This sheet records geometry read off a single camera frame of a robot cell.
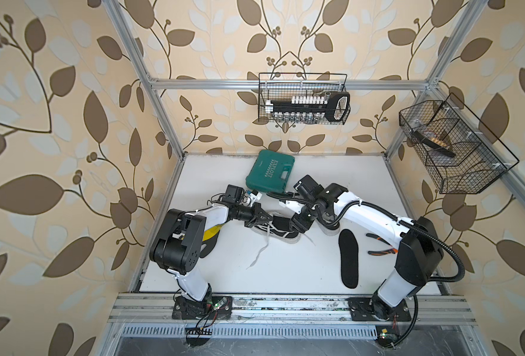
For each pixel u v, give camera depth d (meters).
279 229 0.85
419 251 0.44
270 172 1.08
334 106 0.84
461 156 0.73
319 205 0.60
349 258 0.85
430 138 0.75
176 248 0.47
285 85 0.91
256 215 0.79
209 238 0.89
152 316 0.75
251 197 0.87
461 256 0.78
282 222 0.88
